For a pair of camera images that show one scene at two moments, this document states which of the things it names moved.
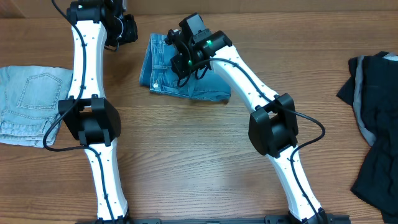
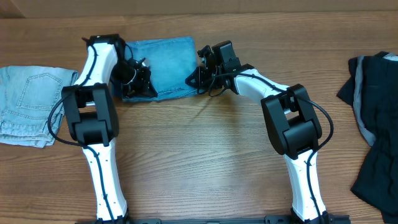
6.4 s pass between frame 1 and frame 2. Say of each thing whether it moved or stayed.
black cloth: stayed
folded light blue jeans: stayed
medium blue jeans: moved
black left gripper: moved
